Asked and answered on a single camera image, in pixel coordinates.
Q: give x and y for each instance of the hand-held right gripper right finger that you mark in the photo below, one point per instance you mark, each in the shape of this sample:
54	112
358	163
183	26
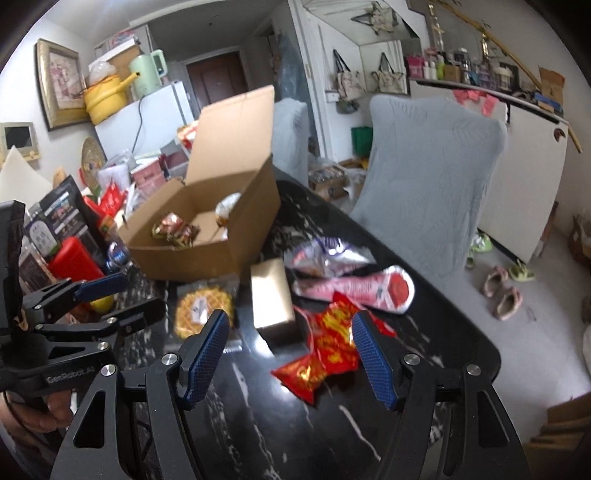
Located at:
374	360

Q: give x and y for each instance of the green bin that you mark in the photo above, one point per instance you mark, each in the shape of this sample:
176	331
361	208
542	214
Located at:
362	143

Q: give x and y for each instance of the white cabinet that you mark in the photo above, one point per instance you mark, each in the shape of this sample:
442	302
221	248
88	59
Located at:
531	184

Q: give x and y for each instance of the black printed box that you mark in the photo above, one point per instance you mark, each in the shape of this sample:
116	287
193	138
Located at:
60	212

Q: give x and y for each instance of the person's left hand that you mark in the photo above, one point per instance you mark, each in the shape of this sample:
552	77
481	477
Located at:
41	415

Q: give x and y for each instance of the small open cardboard box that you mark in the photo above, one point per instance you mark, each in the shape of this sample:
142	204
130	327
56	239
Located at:
551	87

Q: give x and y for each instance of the green electric kettle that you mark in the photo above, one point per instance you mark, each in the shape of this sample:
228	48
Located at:
147	69

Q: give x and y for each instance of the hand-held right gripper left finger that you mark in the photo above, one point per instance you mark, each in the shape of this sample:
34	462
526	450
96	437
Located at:
207	355

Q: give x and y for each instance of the brown door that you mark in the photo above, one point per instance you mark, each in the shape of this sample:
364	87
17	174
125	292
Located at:
217	78

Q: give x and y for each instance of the pink cone-shaped snack packet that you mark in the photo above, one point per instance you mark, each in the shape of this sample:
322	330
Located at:
364	288

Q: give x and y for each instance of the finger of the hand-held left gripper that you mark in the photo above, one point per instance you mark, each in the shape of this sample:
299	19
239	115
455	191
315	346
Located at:
138	316
99	284

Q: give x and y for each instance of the clear waffle packet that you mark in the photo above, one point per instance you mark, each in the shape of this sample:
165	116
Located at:
198	309

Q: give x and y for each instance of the round woven plate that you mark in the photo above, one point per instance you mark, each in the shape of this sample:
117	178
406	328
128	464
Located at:
93	161

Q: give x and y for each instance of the pink cloth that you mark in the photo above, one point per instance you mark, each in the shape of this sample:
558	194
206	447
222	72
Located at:
473	98

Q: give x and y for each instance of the yellow pot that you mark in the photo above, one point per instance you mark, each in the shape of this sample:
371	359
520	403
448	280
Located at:
106	101

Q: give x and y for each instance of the silver purple snack bag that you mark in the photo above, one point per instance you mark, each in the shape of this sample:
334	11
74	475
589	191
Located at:
323	256

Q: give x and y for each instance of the pink gift box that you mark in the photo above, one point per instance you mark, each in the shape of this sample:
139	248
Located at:
148	175

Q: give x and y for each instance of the beige tote bag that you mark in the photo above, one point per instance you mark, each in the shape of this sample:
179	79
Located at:
349	81

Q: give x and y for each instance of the wooden planks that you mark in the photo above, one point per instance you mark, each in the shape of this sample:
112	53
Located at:
563	429

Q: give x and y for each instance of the red plastic box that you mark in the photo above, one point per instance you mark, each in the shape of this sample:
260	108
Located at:
74	258

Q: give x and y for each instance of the white refrigerator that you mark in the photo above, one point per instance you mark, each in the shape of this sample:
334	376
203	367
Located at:
157	115

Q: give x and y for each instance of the white wall socket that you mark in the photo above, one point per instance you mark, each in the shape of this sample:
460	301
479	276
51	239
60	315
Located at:
331	96

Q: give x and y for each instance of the clear water bottle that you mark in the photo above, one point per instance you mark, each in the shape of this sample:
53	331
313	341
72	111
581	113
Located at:
117	254

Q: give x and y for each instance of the grey leaf-pattern chair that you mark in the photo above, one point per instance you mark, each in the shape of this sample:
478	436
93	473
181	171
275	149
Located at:
429	184
291	138

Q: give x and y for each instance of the bubble wrap roll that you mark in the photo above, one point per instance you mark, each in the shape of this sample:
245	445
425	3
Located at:
293	64

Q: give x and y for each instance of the gold framed picture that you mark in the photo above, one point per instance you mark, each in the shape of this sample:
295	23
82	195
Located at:
62	83

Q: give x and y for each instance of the cardboard box of jars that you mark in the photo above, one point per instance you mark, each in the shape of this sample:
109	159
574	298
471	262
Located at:
327	182

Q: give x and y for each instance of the bamboo pole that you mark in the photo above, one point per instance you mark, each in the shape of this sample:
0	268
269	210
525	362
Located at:
517	60

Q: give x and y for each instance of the red snack bag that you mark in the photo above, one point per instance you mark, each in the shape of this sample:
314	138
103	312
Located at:
113	199

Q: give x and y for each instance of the gold paper box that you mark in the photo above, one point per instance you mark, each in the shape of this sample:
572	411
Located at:
272	295

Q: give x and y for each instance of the pink slipper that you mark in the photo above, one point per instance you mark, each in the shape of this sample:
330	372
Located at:
495	280
509	303

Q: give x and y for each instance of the star-shaped hanging decoration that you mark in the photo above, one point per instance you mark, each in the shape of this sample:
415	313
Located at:
376	18

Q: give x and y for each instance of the brown floor cardboard box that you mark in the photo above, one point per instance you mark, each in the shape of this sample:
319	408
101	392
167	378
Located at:
581	240

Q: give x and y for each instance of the large red snack packet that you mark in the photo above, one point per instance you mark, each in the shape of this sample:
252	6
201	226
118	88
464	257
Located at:
332	346

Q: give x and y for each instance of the yellow lemon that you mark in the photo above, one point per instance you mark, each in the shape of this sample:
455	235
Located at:
104	303

